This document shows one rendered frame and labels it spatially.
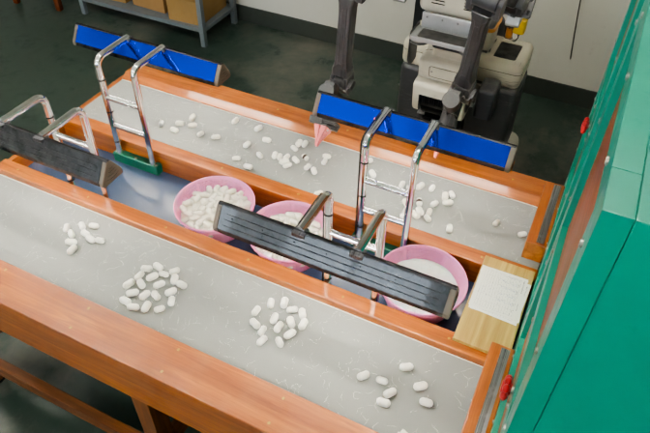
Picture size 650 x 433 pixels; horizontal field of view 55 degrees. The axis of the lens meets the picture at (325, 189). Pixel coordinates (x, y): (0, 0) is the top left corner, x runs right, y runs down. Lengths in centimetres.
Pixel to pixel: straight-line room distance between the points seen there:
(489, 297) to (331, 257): 56
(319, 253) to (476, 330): 52
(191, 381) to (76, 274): 54
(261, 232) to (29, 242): 88
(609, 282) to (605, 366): 13
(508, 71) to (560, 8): 117
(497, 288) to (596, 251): 123
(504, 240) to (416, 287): 70
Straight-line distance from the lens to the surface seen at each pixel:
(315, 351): 174
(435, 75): 263
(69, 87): 431
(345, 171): 223
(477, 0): 193
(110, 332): 182
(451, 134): 185
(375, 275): 145
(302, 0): 450
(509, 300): 187
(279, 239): 152
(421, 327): 177
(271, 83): 408
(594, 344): 77
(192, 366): 171
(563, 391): 85
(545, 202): 207
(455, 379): 173
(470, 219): 212
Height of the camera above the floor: 219
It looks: 42 degrees down
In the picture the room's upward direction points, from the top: 1 degrees clockwise
